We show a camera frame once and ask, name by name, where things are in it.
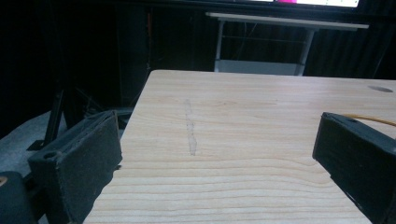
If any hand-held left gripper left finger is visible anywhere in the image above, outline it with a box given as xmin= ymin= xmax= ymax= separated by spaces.
xmin=27 ymin=109 xmax=123 ymax=224

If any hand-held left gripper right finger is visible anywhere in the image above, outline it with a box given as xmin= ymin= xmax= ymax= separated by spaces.
xmin=312 ymin=111 xmax=396 ymax=224

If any black metal stand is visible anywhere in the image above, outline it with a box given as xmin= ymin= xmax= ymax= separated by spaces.
xmin=26 ymin=88 xmax=67 ymax=152

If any monitor screen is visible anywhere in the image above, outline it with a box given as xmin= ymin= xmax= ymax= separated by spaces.
xmin=248 ymin=0 xmax=361 ymax=8

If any yellow cable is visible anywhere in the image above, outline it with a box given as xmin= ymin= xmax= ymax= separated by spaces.
xmin=344 ymin=113 xmax=396 ymax=128

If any white metal-frame table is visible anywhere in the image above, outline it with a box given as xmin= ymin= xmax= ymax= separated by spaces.
xmin=205 ymin=11 xmax=370 ymax=77

